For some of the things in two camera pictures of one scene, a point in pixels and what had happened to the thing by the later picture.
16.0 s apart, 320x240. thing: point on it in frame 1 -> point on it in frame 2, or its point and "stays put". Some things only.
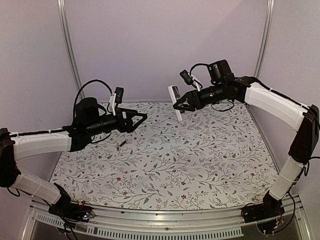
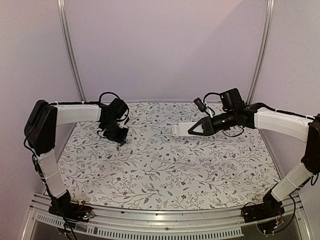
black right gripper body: [194, 99] -> [207, 124]
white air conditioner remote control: [174, 92] -> [181, 129]
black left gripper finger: [135, 121] -> [122, 142]
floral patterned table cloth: [212, 159] stays put
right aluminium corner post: [265, 37] stays put
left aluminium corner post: [62, 12] stays put
